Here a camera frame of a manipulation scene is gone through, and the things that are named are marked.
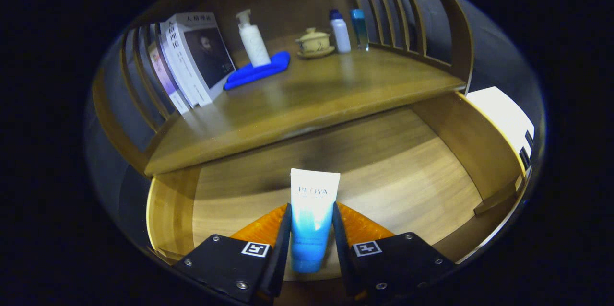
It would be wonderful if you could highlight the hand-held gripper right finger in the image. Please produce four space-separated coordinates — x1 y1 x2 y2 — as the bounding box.
332 202 456 303

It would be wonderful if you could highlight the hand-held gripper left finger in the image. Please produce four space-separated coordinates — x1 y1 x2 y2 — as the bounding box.
173 203 293 304

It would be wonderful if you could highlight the white and blue tube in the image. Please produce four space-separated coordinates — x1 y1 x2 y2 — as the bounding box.
289 168 341 274

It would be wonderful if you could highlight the wooden drawer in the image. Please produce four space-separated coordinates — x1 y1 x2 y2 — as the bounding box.
145 86 528 282

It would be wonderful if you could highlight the wooden countertop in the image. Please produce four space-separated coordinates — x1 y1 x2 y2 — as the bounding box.
144 33 467 176

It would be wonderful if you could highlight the wooden cabinet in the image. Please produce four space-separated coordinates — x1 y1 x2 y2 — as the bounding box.
91 0 475 176

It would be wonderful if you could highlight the blue folded cloth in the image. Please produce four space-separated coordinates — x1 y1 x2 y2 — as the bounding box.
224 50 291 91

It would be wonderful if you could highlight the yellow saucer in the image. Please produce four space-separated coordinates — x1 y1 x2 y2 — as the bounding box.
297 46 336 59

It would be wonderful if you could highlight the white book with portrait cover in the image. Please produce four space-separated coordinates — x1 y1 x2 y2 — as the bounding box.
165 12 236 107

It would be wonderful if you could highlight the white and grey case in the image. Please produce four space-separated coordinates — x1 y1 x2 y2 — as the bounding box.
466 86 535 170

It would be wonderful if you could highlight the purple book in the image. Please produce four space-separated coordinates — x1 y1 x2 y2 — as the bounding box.
148 41 191 116

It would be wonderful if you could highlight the thin white book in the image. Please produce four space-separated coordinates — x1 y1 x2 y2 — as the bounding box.
158 23 200 109

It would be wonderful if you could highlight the white pump bottle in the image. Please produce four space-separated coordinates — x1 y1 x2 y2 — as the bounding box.
235 9 272 68

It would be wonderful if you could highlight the yellow lidded teacup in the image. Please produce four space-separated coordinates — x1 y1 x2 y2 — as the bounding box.
295 27 331 53

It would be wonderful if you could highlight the white bottle with blue cap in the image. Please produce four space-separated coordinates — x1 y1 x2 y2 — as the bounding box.
329 9 352 54

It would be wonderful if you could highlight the teal bottle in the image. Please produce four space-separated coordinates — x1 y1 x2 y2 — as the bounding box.
350 8 369 51

